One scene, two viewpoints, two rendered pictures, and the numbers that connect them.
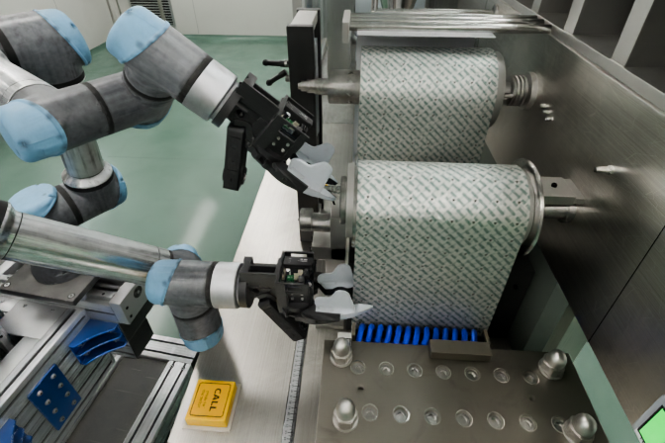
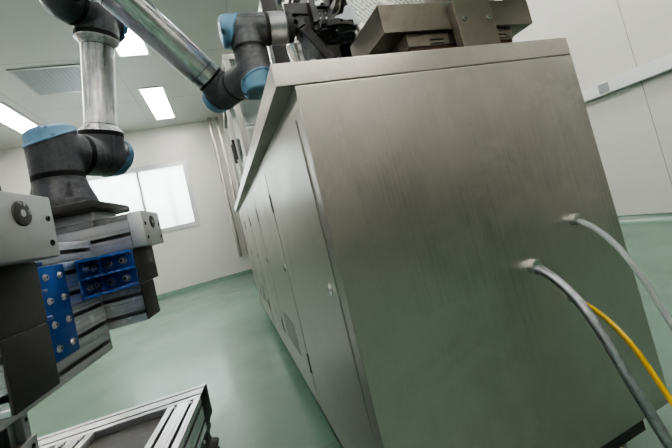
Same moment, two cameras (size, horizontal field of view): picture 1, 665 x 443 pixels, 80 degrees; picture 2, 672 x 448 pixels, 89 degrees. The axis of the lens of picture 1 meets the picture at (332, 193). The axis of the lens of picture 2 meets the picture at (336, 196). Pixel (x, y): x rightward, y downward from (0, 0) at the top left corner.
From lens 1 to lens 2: 1.12 m
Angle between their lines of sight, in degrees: 44
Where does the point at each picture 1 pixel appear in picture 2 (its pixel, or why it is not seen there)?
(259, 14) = (167, 273)
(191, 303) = (255, 22)
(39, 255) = not seen: outside the picture
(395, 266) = (368, 0)
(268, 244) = not seen: hidden behind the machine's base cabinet
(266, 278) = (301, 6)
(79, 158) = (104, 101)
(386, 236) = not seen: outside the picture
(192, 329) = (256, 53)
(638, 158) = not seen: outside the picture
